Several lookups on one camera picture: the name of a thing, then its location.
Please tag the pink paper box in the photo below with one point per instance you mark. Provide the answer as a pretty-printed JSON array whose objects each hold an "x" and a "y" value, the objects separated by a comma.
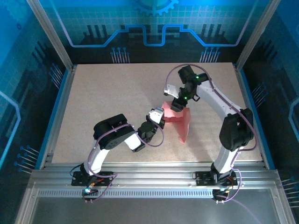
[{"x": 183, "y": 126}]

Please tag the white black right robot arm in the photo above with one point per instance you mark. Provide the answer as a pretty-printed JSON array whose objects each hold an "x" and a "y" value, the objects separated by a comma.
[{"x": 236, "y": 133}]

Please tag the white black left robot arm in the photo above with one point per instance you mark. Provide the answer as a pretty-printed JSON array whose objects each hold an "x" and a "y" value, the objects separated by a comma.
[{"x": 112, "y": 130}]

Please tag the aluminium mounting beam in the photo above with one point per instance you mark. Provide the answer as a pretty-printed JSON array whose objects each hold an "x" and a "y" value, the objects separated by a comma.
[{"x": 151, "y": 175}]

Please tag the slotted aluminium strip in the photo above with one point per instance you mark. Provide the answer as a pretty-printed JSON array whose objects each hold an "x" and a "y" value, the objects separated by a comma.
[{"x": 151, "y": 193}]

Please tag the blue table edge strip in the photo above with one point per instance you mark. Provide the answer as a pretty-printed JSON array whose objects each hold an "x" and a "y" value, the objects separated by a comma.
[
  {"x": 256, "y": 116},
  {"x": 53, "y": 116}
]

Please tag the grey metal sheet panel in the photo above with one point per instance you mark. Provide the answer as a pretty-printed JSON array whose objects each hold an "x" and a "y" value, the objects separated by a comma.
[{"x": 151, "y": 210}]

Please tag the small black connector board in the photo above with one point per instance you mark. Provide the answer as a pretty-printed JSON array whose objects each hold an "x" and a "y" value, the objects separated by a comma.
[
  {"x": 92, "y": 191},
  {"x": 218, "y": 193}
]

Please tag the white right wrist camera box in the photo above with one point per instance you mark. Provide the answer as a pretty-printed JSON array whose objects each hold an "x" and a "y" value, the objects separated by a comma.
[{"x": 171, "y": 89}]

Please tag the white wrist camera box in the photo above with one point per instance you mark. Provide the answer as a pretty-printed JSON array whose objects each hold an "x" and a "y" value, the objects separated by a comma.
[
  {"x": 156, "y": 115},
  {"x": 171, "y": 89}
]

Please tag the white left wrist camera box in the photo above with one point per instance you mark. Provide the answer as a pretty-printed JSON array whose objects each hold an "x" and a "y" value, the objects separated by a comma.
[{"x": 156, "y": 115}]

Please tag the aluminium side rail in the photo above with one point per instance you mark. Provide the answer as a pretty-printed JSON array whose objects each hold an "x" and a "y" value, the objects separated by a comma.
[
  {"x": 243, "y": 93},
  {"x": 66, "y": 93}
]

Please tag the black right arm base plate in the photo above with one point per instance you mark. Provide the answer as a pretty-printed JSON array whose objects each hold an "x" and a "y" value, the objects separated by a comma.
[{"x": 203, "y": 179}]

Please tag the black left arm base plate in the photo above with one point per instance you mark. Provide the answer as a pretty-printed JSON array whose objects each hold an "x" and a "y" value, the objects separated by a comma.
[{"x": 79, "y": 182}]

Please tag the aluminium frame post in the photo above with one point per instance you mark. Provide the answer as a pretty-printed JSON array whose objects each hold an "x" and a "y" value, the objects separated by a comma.
[
  {"x": 50, "y": 35},
  {"x": 254, "y": 35}
]

